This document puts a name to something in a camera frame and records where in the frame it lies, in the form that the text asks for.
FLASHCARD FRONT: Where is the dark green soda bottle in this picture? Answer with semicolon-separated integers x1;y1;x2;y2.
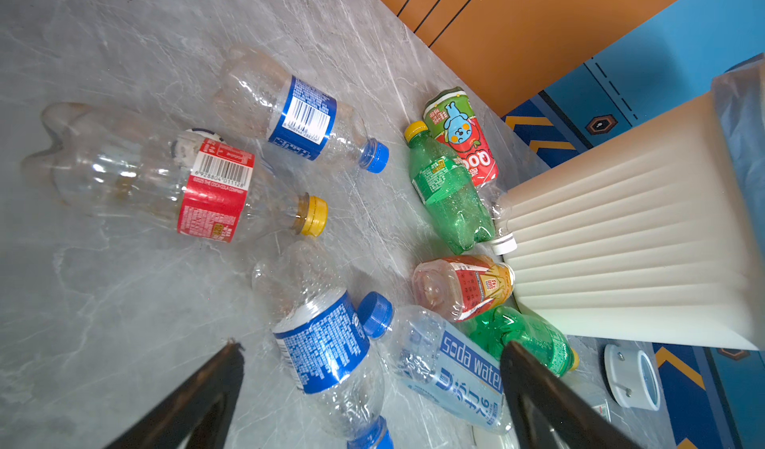
404;122;496;255

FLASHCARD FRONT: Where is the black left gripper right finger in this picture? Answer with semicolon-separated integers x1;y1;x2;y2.
500;341;637;448

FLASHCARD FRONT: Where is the clear soda water bottle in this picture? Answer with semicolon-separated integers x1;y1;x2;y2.
357;292;512;435

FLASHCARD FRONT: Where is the white plastic waste bin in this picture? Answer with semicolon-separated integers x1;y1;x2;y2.
499;58;764;351

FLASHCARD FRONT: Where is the green bottle yellow cap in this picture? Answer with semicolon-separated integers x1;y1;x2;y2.
457;306;580;377

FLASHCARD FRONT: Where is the red cartoon label bottle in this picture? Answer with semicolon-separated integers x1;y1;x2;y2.
422;86;518;256

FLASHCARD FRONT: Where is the red yellow label bottle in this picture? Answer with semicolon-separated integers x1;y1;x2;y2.
412;255;515;323

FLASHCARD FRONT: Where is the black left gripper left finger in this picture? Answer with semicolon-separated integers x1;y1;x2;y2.
108;339;244;448

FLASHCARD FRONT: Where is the clear cola bottle yellow cap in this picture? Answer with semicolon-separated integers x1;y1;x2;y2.
21;102;329;243

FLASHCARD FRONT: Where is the clear bottle blue cap far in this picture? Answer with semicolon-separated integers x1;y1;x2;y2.
213;45;390;174

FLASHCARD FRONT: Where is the small clear white-label bottle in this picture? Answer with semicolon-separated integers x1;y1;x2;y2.
561;371;612;422

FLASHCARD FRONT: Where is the clear bottle blue label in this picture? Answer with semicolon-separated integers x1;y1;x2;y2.
252;239;394;448

